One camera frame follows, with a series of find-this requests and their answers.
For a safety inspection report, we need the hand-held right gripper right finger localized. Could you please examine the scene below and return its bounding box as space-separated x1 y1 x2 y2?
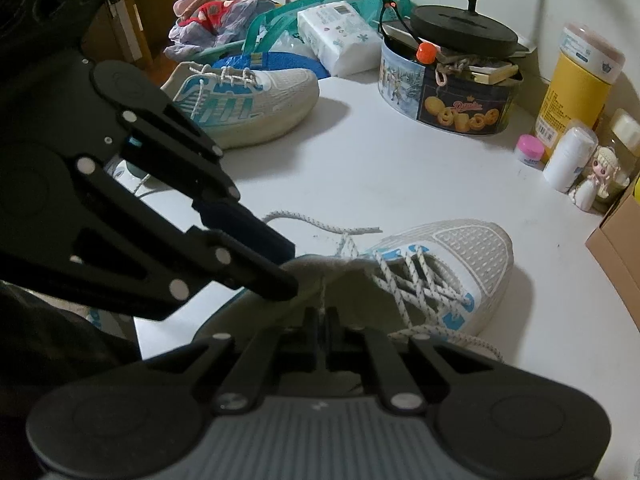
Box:
327 307 482 414

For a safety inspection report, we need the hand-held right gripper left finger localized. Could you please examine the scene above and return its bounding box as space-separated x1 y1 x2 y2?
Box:
167 307 322 414

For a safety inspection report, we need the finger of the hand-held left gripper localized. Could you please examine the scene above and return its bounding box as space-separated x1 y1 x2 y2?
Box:
120 101 297 262
0 157 299 322

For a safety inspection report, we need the white speckled shoelace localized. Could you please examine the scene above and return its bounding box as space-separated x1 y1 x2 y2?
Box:
262 211 503 361

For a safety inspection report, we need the white blue sneaker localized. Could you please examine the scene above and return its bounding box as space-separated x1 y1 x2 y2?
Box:
192 218 515 396
107 61 321 181

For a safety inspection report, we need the wooden door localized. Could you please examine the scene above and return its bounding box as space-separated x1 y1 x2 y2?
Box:
95 0 206 71

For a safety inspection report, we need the blue bag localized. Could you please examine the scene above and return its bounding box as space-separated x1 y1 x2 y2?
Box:
212 52 331 78

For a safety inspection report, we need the pile of clothes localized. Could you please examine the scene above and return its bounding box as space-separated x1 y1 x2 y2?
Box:
165 0 281 63

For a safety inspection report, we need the green mesh tote bag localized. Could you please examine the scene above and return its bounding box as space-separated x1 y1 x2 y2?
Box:
242 0 416 56

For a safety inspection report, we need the white tissue pack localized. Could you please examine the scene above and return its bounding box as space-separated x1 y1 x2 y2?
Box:
297 2 386 76

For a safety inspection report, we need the round cookie tin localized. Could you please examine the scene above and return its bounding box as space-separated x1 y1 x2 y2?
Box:
378 35 523 136

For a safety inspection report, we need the small pink lid jar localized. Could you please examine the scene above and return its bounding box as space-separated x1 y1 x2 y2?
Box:
515 135 546 166

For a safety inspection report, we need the white pump bottle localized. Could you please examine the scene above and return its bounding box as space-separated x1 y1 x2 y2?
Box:
542 120 599 193

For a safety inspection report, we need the black articulated stand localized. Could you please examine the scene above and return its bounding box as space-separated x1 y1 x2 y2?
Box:
410 0 531 58

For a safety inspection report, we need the cardboard box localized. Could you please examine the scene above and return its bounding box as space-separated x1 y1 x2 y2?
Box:
585 175 640 276

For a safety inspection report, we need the doll figurine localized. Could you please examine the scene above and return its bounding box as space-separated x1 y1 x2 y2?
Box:
570 146 631 212

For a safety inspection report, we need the yellow canister pink lid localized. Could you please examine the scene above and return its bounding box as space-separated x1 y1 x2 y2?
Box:
535 22 626 163

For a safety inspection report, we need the clear baby bottle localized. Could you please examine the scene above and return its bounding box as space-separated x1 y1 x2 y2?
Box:
605 108 640 156

